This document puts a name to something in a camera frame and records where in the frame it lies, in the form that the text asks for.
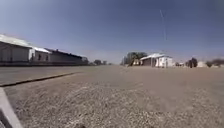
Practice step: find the clump of trees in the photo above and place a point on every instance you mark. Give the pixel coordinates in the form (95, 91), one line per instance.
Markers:
(135, 56)

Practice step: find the white-roofed grey shed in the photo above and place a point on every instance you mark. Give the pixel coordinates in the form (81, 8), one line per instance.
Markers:
(13, 50)

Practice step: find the tan gravel ground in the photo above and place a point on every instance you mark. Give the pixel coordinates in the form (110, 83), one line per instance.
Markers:
(140, 96)

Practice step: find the low distant bushes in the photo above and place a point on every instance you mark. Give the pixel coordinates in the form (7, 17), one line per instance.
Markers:
(216, 62)

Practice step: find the distant row of trees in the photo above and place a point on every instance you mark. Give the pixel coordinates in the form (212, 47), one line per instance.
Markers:
(97, 62)

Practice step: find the white building with pale roof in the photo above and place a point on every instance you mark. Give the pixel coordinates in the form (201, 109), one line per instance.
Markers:
(162, 61)

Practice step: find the tall thin lattice mast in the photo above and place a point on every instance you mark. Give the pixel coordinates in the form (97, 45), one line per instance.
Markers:
(164, 30)

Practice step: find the dark bush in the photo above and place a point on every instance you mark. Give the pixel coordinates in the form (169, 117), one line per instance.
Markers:
(192, 62)

